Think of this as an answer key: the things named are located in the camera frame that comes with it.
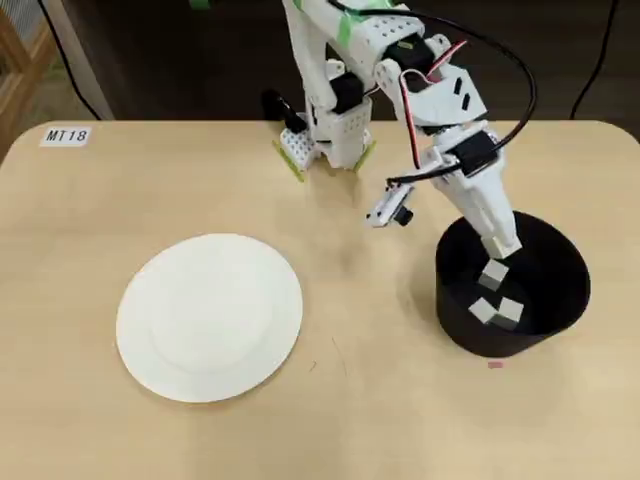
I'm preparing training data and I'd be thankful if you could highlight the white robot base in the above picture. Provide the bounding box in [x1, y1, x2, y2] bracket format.
[280, 97, 375, 174]

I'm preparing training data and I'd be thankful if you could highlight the light wooden furniture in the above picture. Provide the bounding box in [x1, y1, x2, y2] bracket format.
[0, 0, 56, 166]

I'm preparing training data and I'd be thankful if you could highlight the white block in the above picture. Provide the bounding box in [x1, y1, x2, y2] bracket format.
[497, 298, 525, 324]
[468, 298, 497, 324]
[480, 259, 510, 290]

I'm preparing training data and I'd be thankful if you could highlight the red white servo wire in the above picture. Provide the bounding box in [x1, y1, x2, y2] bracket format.
[397, 39, 471, 171]

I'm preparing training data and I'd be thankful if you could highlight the black table clamp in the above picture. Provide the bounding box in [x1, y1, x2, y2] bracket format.
[262, 89, 307, 134]

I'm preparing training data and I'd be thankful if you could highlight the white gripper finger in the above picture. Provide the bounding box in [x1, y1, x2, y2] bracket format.
[430, 158, 523, 260]

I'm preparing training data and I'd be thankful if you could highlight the grey partition panel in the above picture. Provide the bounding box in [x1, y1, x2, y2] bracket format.
[44, 0, 115, 121]

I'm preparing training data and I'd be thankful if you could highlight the white plate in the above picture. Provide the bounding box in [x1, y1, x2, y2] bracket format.
[115, 232, 305, 404]

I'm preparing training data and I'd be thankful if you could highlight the thin black cable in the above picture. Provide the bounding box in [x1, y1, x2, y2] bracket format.
[38, 0, 104, 120]
[570, 0, 617, 120]

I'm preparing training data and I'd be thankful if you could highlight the green tape strip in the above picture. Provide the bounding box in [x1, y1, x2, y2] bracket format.
[272, 139, 306, 184]
[352, 141, 377, 174]

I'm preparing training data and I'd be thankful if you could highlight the white MT18 label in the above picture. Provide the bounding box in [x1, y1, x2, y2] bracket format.
[39, 125, 90, 149]

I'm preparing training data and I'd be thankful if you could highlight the thick black camera cable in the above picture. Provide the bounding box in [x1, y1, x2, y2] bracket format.
[327, 0, 539, 189]

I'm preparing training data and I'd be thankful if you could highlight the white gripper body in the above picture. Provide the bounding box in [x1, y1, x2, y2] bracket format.
[419, 122, 504, 187]

